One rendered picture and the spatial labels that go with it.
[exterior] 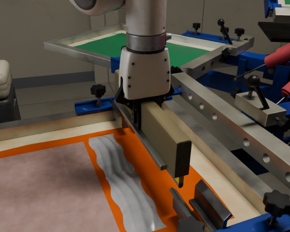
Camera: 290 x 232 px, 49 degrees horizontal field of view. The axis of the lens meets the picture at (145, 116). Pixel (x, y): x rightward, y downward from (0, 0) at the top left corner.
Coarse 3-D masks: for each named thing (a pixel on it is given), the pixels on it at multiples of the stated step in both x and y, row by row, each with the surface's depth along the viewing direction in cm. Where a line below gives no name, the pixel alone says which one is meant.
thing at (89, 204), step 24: (144, 168) 75; (192, 168) 75; (48, 192) 68; (72, 192) 68; (96, 192) 68; (168, 192) 68; (192, 192) 68; (0, 216) 62; (24, 216) 62; (48, 216) 62; (72, 216) 62; (96, 216) 62; (120, 216) 62; (168, 216) 62
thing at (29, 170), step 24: (48, 144) 84; (72, 144) 84; (120, 144) 84; (0, 168) 75; (24, 168) 75; (48, 168) 75; (72, 168) 75; (96, 168) 75; (0, 192) 68; (24, 192) 68
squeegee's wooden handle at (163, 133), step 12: (144, 108) 64; (156, 108) 62; (144, 120) 65; (156, 120) 59; (168, 120) 58; (144, 132) 66; (156, 132) 59; (168, 132) 55; (180, 132) 54; (156, 144) 60; (168, 144) 55; (180, 144) 52; (168, 156) 56; (180, 156) 53; (168, 168) 57; (180, 168) 55
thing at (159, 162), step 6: (114, 102) 81; (120, 108) 76; (126, 114) 73; (132, 126) 69; (138, 132) 66; (144, 138) 65; (144, 144) 63; (150, 144) 63; (150, 150) 61; (156, 150) 61; (156, 156) 59; (156, 162) 58; (162, 162) 58; (162, 168) 57
